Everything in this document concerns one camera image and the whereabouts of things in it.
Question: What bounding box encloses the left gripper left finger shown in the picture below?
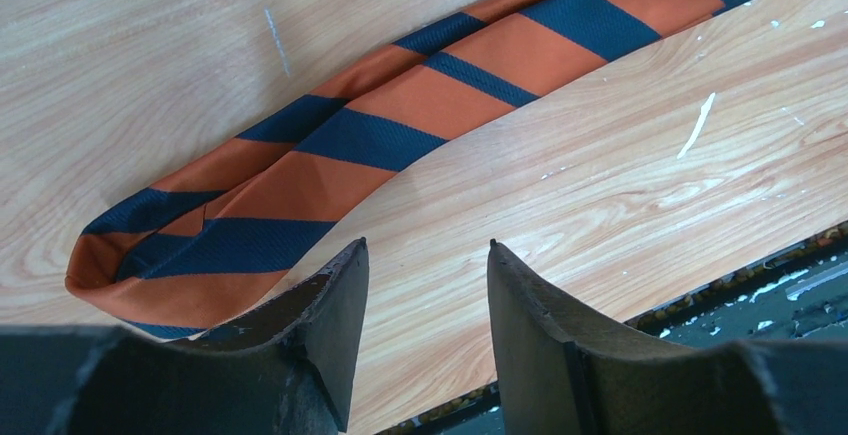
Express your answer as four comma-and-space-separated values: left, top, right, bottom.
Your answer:
1, 239, 369, 434

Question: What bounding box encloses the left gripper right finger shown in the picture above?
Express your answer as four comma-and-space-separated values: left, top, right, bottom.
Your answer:
487, 242, 847, 434

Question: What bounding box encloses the orange navy striped tie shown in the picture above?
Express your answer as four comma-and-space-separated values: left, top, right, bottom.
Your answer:
65, 0, 750, 339

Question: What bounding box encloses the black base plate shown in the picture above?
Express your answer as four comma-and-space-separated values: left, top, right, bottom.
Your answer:
391, 225, 847, 434

